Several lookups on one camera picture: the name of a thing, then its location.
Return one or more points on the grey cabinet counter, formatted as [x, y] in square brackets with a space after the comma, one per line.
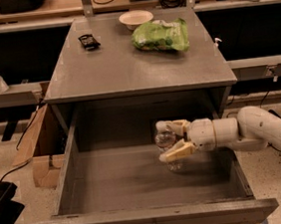
[118, 69]

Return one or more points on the grey left shelf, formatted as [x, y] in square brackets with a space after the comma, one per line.
[21, 95]

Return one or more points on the brown cardboard box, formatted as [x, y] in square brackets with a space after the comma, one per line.
[40, 147]

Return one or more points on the small white pump dispenser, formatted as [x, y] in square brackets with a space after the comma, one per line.
[216, 42]

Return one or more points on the clear plastic water bottle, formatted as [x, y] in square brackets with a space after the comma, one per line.
[164, 141]

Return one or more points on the white paper bowl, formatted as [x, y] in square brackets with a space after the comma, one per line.
[132, 19]

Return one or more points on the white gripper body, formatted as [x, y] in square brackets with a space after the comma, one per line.
[201, 134]

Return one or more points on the black snack packet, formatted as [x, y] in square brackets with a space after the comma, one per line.
[89, 42]

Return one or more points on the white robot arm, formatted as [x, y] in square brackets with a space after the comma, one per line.
[251, 130]

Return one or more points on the green chip bag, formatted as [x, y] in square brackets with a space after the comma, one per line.
[160, 35]

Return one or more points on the grey open top drawer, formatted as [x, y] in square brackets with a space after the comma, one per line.
[112, 174]

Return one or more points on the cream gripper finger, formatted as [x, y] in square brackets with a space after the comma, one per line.
[178, 127]
[180, 150]

